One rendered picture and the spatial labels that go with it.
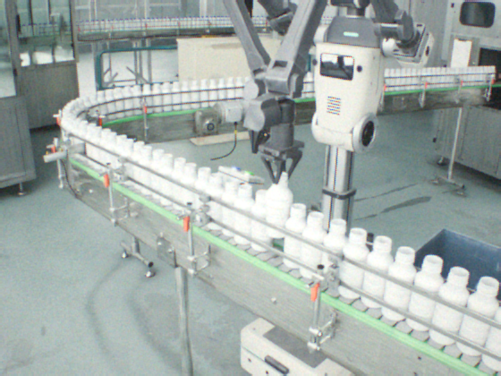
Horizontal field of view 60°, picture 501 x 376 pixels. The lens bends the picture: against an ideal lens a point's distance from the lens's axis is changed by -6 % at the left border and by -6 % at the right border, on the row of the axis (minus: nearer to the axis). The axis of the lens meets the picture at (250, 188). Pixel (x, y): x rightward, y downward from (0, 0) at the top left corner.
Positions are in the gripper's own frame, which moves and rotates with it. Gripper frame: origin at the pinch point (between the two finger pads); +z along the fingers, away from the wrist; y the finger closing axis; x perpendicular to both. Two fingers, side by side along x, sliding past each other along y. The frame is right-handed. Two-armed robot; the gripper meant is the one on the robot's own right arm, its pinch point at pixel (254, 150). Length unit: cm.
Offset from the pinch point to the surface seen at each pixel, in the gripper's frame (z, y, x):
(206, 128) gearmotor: 1, -107, 75
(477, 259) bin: 14, 64, 48
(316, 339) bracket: 36, 50, -19
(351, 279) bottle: 20, 53, -17
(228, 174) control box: 9.3, -5.0, -3.8
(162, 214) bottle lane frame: 27.3, -16.8, -16.8
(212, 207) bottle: 17.7, 5.2, -17.6
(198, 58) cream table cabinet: -62, -307, 220
